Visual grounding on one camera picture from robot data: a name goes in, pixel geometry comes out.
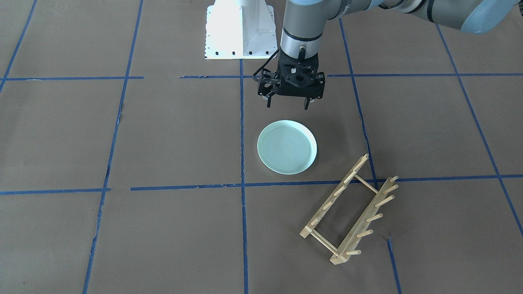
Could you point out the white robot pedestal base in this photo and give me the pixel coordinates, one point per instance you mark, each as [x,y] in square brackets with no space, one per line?
[239,29]

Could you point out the wooden plate rack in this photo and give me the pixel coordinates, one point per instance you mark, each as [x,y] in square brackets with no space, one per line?
[345,217]

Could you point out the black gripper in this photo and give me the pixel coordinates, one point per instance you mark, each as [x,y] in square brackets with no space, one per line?
[266,87]

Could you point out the mint green plate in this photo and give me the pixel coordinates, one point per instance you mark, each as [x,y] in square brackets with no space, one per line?
[287,147]

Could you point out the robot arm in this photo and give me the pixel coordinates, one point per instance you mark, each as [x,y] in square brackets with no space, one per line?
[304,25]

